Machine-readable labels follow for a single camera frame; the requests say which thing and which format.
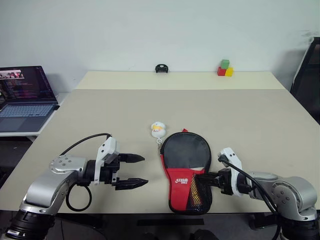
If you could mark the black office chair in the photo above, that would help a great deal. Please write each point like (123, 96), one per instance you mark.
(307, 82)

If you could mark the green cube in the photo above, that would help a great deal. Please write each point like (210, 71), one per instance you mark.
(225, 64)

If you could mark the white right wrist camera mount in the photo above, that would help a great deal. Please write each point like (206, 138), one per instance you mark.
(235, 160)

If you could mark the dark open laptop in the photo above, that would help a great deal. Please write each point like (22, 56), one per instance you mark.
(25, 110)

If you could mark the black table leg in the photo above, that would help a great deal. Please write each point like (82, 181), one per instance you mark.
(260, 221)

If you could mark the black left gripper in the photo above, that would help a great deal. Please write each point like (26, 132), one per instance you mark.
(110, 170)

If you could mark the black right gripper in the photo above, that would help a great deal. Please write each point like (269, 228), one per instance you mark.
(226, 181)

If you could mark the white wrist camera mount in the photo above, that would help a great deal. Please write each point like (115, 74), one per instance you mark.
(235, 160)
(107, 146)

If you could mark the yellow cube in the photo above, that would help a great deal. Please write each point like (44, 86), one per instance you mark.
(229, 72)

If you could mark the small black clamp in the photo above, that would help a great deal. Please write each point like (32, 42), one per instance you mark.
(161, 68)

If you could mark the red black paddle case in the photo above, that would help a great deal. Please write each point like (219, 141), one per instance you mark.
(178, 192)

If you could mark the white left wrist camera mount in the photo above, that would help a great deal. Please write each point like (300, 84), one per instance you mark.
(107, 146)

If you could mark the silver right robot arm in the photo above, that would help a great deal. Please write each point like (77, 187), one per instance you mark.
(287, 192)

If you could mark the dark rounded shape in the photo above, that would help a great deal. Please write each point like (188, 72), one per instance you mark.
(203, 235)

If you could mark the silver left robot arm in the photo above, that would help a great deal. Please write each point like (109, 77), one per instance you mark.
(50, 185)

